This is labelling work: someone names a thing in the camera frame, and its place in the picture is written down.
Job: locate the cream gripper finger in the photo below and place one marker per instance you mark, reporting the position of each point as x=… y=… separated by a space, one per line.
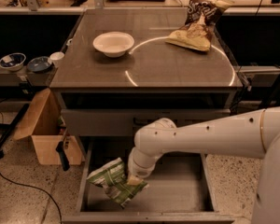
x=134 y=180

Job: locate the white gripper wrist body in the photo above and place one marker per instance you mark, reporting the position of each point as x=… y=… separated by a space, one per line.
x=140 y=171

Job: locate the green jalapeno chip bag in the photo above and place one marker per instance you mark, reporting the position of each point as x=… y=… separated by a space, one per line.
x=112 y=179

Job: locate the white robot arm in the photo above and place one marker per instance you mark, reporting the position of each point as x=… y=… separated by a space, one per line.
x=253 y=134

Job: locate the open middle drawer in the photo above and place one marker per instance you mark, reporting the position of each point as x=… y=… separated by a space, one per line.
x=179 y=190

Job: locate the grey drawer cabinet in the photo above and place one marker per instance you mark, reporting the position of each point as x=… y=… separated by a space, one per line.
x=152 y=75

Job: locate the brown chip bag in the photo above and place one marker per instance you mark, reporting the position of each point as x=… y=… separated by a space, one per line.
x=196 y=33

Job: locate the cardboard box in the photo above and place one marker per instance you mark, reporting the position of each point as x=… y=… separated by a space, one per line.
x=40 y=123

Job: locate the white bowl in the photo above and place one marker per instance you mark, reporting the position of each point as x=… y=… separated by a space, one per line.
x=113 y=44

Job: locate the black metal bar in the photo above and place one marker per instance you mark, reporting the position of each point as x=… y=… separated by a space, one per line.
x=7 y=129

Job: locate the small white cup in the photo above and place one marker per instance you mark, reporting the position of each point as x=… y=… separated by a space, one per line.
x=56 y=58

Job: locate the dark blue bowl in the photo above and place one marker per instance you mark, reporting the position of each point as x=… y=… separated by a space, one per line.
x=40 y=64

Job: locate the grey side shelf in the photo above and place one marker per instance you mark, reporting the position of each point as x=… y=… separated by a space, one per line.
x=13 y=79

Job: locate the top drawer with handle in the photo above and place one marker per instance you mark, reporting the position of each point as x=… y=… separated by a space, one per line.
x=125 y=122

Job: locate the black handled tool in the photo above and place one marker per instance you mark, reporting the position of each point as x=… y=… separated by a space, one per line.
x=60 y=150

